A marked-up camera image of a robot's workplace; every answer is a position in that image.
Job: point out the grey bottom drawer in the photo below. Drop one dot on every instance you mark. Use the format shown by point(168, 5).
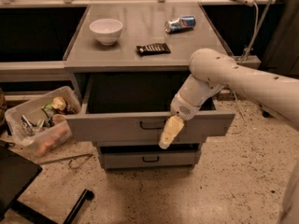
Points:
point(124, 157)

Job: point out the grey drawer cabinet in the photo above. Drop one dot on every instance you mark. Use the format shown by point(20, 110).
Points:
point(143, 24)

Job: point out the black snack bar wrapper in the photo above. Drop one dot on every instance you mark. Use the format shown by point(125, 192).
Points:
point(152, 49)

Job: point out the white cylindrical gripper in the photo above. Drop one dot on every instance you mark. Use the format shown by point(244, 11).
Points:
point(183, 108)

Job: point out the clear plastic storage bin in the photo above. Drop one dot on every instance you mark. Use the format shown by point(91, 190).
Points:
point(40, 124)

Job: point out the black chair base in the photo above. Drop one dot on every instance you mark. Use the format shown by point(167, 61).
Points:
point(16, 175)

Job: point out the grey drawer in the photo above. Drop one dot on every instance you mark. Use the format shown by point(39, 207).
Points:
point(131, 106)
point(124, 157)
point(140, 143)

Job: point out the grey top drawer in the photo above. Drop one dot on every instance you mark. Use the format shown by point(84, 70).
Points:
point(131, 106)

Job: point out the crushed blue soda can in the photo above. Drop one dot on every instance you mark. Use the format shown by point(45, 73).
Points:
point(179, 24)

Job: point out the white bowl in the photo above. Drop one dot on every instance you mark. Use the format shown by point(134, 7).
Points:
point(106, 31)

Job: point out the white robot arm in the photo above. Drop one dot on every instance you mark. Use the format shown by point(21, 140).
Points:
point(211, 72)

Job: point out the metal rod on floor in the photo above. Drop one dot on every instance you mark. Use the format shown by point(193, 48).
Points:
point(68, 159)

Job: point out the grey middle drawer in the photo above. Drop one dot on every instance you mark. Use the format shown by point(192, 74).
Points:
point(140, 143)

